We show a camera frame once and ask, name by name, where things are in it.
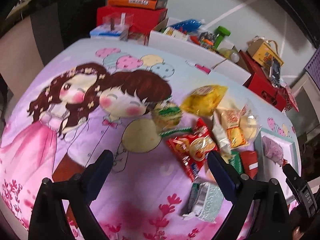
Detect white shelf frame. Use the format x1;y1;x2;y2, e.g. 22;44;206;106
287;72;319;141

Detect clear round bottle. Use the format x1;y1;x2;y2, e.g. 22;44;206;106
218;48;240;63

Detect red box on left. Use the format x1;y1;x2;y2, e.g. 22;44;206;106
96;5;168;34

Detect yellow soft bread packet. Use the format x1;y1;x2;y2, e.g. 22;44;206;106
180;85;228;117

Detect red waffle biscuit packet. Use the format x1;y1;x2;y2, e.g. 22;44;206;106
166;118;219;181

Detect green small cake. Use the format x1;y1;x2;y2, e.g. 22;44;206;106
151;100;192;137

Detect clear acrylic box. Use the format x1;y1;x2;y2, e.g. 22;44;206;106
103;12;134;37

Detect blue bead bottle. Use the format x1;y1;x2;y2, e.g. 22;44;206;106
170;19;203;33

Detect blue tissue pack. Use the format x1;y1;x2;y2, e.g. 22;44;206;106
89;25;128;40

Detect pink snack packet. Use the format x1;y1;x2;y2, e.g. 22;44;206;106
262;136;284;167

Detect black smartphone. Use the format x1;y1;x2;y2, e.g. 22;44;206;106
269;57;281;87

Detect white tray with teal rim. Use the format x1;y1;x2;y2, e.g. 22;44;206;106
254;128;301;204

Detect large red gift box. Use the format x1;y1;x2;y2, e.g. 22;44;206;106
239;50;286;112

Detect white cardboard box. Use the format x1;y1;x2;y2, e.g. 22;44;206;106
148;17;251;85

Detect green dumbbell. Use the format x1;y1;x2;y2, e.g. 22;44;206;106
214;26;231;49

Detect yellow gift box with handle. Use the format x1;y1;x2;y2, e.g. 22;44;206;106
247;36;284;68

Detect colourful toy pile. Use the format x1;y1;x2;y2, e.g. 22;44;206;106
189;31;216;51

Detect orange flat box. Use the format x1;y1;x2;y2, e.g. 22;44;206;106
107;0;168;10

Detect black cabinet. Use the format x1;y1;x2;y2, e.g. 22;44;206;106
1;0;106;64

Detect orange egg cake packet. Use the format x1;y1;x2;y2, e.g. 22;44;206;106
217;108;249;149

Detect white card box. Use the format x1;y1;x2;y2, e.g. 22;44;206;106
163;27;188;41

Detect yellow jelly cup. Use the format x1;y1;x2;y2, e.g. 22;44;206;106
204;161;216;184

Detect white rice cracker packet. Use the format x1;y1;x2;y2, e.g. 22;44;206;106
212;112;232;164

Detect person's right hand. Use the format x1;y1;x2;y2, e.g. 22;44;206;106
290;205;320;240

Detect purple plastic basket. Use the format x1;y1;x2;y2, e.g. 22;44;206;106
305;51;320;87

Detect small red candy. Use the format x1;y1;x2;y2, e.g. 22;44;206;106
282;159;288;167

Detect dark red snack packet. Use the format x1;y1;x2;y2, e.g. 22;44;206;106
240;151;258;179

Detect clear white bun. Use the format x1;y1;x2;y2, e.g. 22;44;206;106
239;100;261;143

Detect cartoon couple printed tablecloth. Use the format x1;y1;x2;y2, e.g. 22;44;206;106
1;38;297;239

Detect pale green barcode snack packet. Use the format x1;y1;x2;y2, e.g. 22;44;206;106
182;182;224;223

